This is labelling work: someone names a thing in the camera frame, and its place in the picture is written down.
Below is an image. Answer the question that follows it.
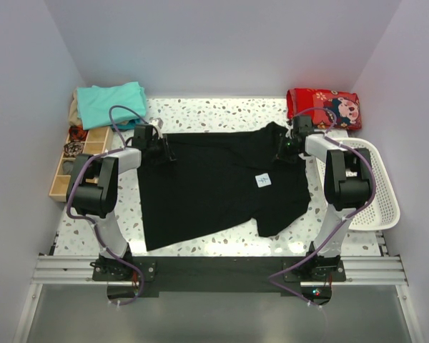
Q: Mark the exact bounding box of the black t shirt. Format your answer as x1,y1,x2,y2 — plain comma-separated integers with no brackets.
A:
137,122,310,251

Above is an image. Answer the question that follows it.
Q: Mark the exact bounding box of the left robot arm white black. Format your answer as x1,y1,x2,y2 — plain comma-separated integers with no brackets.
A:
66,121,174,280

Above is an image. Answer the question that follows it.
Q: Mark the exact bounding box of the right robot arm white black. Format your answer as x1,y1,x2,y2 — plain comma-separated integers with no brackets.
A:
277,114,376,281

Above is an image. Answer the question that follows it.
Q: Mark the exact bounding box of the wooden compartment organizer box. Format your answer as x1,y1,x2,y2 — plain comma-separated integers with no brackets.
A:
49,126,113,202

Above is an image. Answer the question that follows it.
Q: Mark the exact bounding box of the red cartoon print cloth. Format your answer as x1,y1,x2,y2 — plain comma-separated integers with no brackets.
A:
286,88,362,131

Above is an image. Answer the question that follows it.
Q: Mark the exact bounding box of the folded teal t shirt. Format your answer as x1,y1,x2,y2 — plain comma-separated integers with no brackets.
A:
75,81,147,130

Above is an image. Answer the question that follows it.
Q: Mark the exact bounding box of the red black rolled sock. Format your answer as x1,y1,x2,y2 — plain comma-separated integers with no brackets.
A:
69,126,88,141

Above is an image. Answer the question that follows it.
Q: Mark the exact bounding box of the patterned rolled sock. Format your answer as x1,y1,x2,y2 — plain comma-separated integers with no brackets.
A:
64,141,84,158

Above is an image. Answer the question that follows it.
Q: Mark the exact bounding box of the folded beige t shirt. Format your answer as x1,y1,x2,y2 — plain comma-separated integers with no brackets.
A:
68,89,82,127

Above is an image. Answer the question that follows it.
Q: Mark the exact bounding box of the grey rolled sock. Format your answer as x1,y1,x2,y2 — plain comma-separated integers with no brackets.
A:
61,160,74,175

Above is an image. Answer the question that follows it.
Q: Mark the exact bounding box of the white perforated plastic basket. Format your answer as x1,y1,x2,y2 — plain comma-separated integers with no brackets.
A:
305,134,400,232

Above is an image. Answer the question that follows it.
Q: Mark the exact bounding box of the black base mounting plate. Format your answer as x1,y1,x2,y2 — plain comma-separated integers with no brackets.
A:
90,257,347,304

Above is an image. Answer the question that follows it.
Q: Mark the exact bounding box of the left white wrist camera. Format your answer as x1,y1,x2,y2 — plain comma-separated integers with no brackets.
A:
149,118,163,129

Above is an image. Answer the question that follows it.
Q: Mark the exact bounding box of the aluminium rail frame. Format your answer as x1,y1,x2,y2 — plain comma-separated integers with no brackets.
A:
12,232,421,343

